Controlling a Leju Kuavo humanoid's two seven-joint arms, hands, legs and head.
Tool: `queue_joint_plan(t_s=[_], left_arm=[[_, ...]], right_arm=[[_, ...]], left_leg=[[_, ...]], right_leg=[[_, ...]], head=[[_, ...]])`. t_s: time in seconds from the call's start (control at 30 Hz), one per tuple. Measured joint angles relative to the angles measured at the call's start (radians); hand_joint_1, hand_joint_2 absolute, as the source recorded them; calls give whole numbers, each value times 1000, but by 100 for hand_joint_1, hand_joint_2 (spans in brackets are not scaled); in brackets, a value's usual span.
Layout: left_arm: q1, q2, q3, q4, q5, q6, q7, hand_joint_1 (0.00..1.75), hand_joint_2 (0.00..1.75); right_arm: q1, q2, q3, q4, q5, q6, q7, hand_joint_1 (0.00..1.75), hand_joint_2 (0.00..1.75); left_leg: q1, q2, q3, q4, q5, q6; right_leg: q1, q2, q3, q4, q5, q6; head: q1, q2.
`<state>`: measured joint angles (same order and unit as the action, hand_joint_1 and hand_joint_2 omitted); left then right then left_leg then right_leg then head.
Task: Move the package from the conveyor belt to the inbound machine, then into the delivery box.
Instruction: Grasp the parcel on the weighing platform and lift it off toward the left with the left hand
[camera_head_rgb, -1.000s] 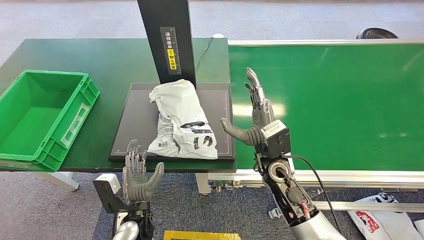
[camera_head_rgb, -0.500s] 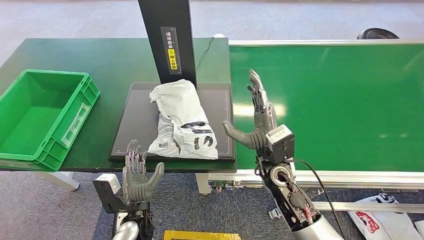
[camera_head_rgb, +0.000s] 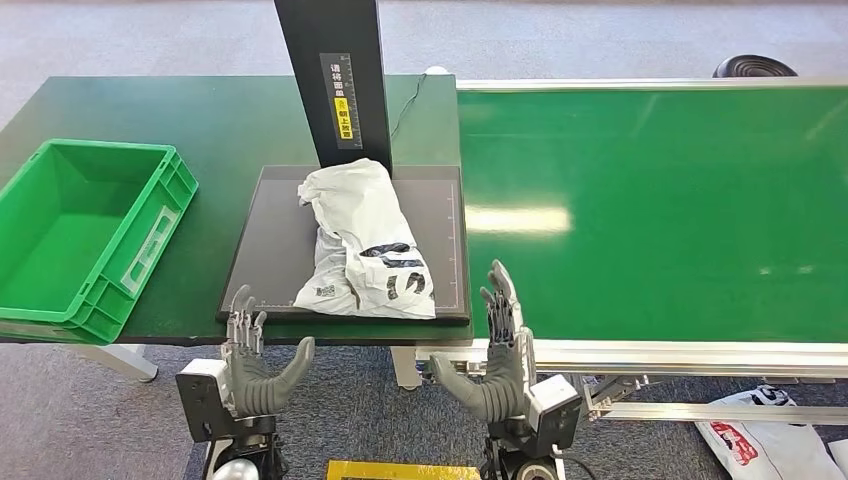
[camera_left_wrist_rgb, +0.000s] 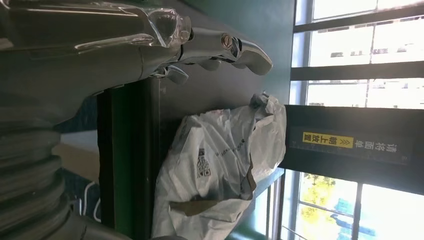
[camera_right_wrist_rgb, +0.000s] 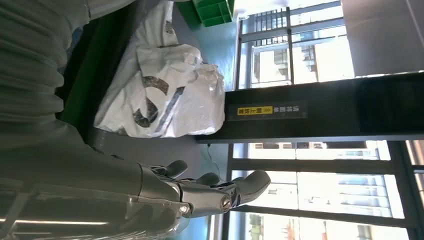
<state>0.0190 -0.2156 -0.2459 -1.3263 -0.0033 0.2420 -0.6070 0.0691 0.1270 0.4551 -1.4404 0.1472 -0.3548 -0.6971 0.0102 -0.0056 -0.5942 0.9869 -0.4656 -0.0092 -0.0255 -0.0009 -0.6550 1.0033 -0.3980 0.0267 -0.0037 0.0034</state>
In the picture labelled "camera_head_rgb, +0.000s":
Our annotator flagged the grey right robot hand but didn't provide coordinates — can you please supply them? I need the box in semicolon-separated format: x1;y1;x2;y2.
430;259;538;425

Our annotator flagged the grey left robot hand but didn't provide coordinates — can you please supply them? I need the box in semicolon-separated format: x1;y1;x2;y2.
221;284;317;419

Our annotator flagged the white grey plastic mailer package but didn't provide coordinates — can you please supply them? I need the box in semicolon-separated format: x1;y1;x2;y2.
293;157;437;321

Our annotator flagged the black scanner machine with column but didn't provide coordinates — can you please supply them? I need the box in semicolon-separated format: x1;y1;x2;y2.
215;0;471;326

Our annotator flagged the green conveyor belt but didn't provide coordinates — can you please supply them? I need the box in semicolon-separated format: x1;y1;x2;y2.
455;84;848;344

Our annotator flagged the white upright table leg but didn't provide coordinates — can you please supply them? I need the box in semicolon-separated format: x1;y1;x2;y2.
390;345;423;391

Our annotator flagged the yellow black floor marking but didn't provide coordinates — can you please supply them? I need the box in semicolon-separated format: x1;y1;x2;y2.
325;459;484;480

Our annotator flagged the white slanted table leg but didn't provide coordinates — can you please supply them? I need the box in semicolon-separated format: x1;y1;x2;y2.
69;343;160;384

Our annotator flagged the clear crate label holder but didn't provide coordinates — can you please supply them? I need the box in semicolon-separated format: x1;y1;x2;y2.
120;205;180;296

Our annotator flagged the green plastic crate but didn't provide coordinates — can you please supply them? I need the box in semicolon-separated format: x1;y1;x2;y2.
0;138;199;345

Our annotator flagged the white bag with red print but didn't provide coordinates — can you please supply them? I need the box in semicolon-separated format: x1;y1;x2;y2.
695;385;848;480

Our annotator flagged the black yellow column label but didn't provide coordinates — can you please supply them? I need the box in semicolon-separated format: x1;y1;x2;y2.
319;51;364;150

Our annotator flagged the black round ribbed disc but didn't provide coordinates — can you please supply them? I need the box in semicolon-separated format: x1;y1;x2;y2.
712;53;800;78

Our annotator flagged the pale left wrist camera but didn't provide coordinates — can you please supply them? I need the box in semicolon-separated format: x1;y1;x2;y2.
180;358;232;399

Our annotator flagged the black left camera bracket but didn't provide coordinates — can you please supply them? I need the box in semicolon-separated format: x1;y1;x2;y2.
175;372;234;444

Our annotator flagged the black camera bracket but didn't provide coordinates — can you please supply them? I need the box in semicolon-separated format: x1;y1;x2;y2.
175;372;234;444
548;392;584;459

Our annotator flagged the black right camera bracket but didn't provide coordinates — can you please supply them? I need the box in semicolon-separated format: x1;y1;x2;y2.
548;392;584;459

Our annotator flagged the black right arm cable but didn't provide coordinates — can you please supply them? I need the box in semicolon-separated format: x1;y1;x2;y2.
555;453;599;480

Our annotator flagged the aluminium conveyor frame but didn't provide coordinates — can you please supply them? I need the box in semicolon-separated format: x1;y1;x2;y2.
415;74;848;427

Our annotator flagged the thin black table cable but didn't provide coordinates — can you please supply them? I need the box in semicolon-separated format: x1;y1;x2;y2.
389;71;429;140

